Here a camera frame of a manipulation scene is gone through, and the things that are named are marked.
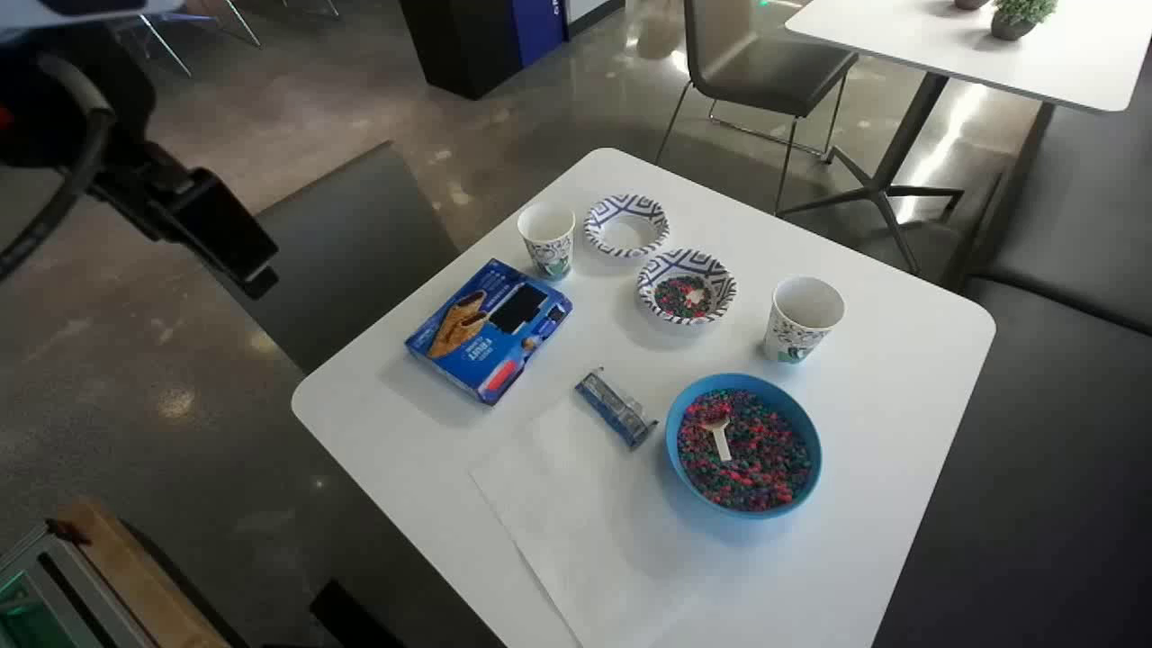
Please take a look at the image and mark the plain white paper sheet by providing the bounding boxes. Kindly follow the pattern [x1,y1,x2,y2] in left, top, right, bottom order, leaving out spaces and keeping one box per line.
[464,392,786,648]

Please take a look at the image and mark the blue patterned plate with food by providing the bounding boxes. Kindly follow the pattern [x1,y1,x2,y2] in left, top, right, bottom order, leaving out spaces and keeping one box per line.
[633,246,738,331]

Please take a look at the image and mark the green potted plant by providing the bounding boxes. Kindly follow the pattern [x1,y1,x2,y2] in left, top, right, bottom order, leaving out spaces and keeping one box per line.
[986,0,1058,43]

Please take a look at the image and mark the blue plastic bowl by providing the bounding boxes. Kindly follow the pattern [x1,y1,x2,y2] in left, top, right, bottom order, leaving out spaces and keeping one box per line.
[663,370,829,522]

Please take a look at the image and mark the black bench sofa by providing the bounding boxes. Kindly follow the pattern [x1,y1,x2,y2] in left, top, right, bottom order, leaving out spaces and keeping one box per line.
[876,69,1152,648]

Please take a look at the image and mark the wooden shelf board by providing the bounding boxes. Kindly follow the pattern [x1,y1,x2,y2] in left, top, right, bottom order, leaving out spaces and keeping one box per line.
[51,495,239,648]

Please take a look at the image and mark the small glass cup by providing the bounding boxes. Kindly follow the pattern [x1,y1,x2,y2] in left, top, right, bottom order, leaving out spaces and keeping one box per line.
[515,206,578,283]

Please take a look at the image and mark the multicoloured beads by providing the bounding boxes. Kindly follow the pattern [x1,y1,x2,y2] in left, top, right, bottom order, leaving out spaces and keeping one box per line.
[675,392,815,512]

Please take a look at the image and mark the patterned paper cup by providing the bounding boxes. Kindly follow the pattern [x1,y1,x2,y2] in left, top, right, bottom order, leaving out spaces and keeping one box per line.
[761,273,851,367]

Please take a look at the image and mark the black cabinet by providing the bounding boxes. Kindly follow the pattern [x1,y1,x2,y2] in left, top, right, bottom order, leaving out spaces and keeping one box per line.
[395,0,626,99]

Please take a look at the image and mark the blue snack bar wrapper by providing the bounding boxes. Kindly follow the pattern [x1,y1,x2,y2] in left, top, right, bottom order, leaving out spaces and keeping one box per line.
[572,364,663,454]

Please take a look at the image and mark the pale table with metal legs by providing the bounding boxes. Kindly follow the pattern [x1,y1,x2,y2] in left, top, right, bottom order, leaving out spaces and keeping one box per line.
[0,0,263,80]

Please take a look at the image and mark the grey metal rails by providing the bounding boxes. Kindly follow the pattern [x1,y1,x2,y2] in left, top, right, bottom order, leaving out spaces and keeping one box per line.
[0,517,138,648]

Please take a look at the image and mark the white plastic spoon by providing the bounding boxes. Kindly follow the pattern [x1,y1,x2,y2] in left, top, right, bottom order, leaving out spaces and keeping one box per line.
[703,417,738,464]

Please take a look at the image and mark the white side table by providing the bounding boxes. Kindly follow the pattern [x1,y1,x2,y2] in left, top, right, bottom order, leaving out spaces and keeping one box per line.
[786,0,1152,278]

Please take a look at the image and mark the blue cracker box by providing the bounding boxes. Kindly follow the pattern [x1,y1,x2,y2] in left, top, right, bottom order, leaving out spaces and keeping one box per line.
[404,256,575,408]

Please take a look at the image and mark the black metal frame chair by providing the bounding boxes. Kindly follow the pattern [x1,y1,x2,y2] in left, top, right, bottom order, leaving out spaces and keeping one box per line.
[656,0,863,213]

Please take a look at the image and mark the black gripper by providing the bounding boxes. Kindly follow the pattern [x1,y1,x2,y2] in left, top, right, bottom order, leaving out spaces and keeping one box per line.
[120,148,282,303]

